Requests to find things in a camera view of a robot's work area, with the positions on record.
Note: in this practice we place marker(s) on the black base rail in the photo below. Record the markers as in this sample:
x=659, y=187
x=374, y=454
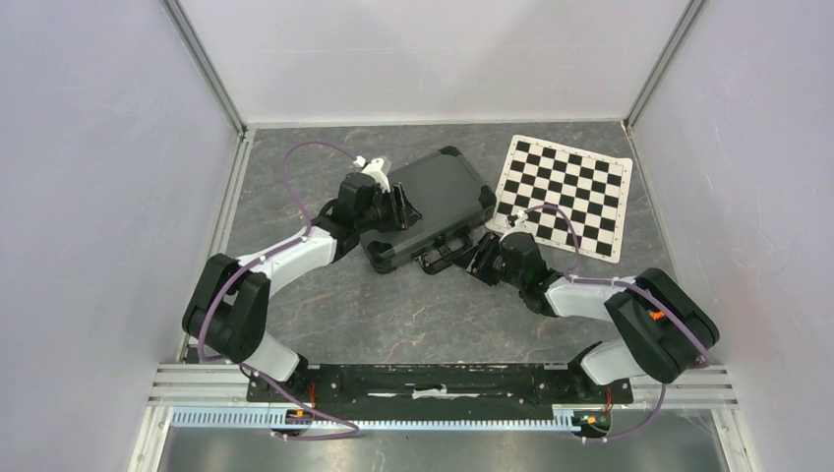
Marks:
x=440, y=392

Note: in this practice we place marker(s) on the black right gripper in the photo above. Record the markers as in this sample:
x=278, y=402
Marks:
x=478, y=265

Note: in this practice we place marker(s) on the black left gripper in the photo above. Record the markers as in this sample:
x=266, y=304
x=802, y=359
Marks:
x=403, y=215

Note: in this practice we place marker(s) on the black poker set case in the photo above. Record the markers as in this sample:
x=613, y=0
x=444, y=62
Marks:
x=452, y=198

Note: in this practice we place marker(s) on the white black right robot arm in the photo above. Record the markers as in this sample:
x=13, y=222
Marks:
x=662, y=331

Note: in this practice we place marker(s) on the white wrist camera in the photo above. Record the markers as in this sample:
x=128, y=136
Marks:
x=377, y=168
x=517, y=219

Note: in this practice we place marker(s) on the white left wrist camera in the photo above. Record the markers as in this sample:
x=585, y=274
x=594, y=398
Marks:
x=377, y=168

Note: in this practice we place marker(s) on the black white chessboard mat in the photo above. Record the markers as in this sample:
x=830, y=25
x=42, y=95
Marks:
x=589, y=187

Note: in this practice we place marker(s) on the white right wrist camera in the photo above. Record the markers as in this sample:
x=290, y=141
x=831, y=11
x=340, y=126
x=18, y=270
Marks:
x=517, y=219

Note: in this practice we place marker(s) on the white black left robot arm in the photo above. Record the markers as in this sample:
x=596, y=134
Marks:
x=228, y=310

